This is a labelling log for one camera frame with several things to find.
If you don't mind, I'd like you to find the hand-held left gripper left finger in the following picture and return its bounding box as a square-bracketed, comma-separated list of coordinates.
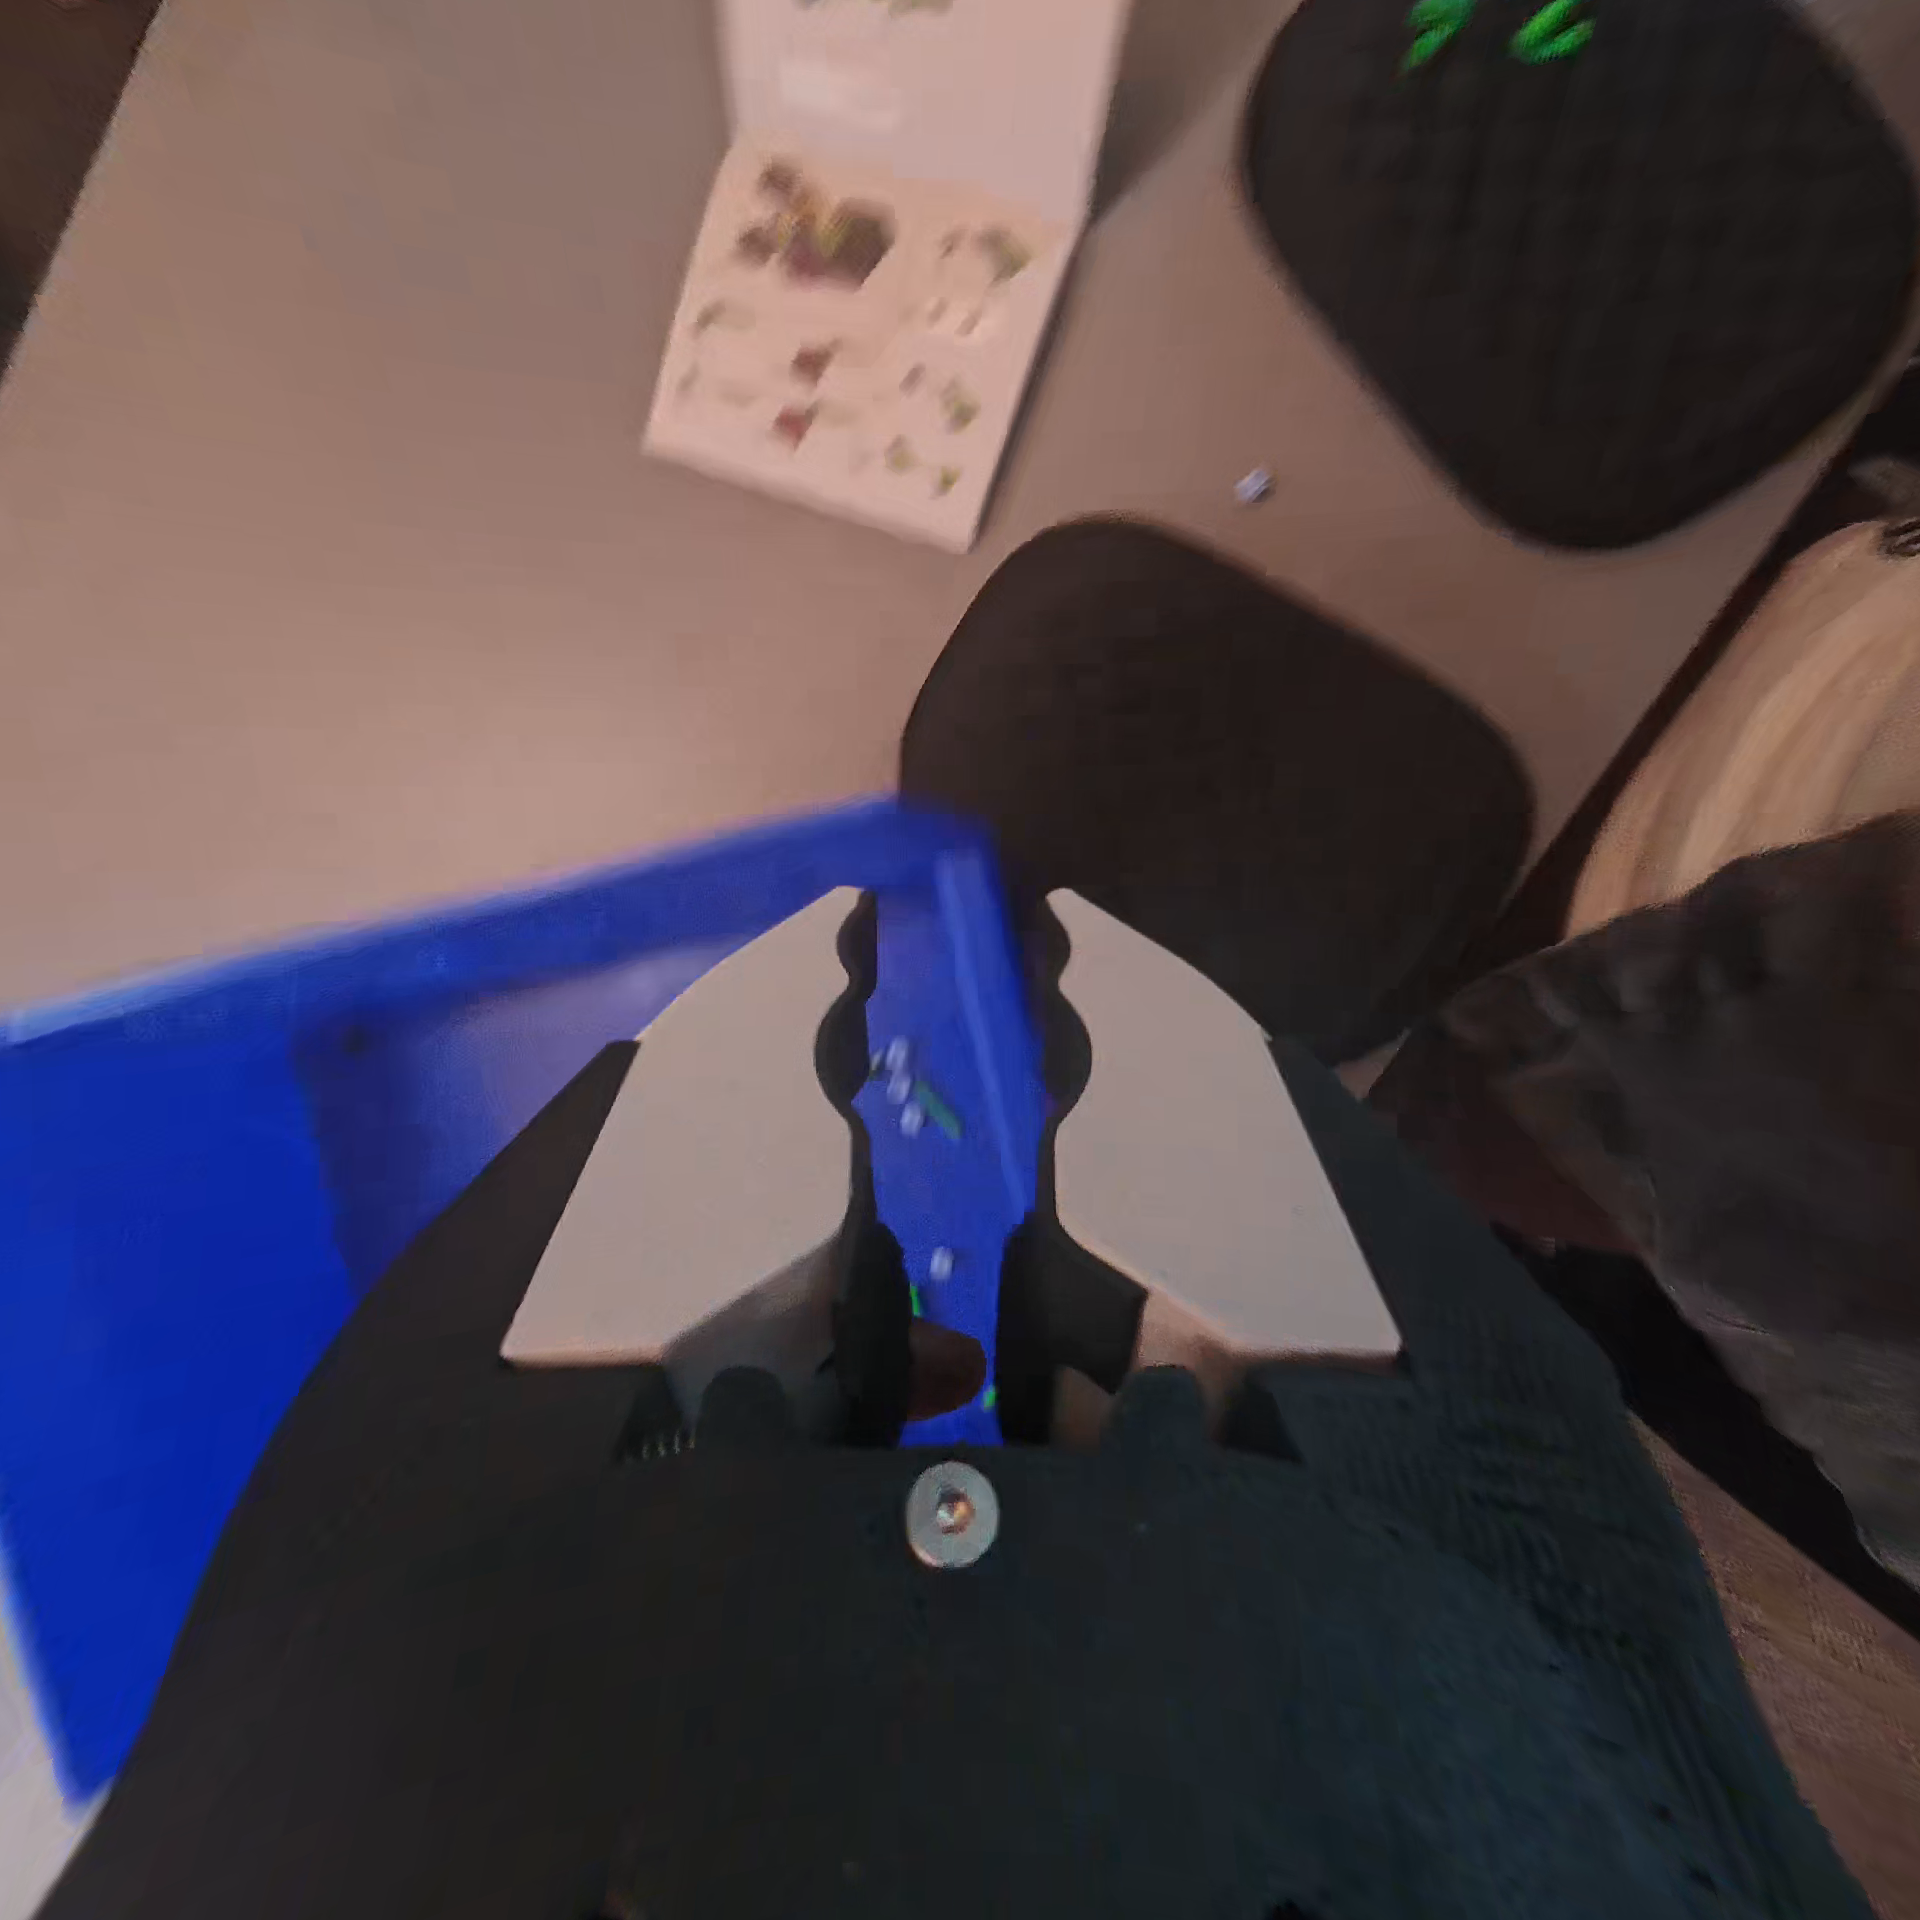
[497, 885, 909, 1450]

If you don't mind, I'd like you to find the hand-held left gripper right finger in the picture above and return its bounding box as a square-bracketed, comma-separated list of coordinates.
[995, 885, 1408, 1450]

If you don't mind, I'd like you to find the blue plastic bin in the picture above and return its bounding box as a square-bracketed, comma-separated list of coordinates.
[0, 796, 1056, 1805]

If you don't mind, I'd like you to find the lego instruction booklet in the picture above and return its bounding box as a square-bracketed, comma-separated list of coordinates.
[643, 0, 1129, 558]

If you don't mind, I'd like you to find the black rounded mat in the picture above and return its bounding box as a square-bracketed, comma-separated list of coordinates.
[1240, 0, 1920, 554]
[896, 514, 1535, 1070]

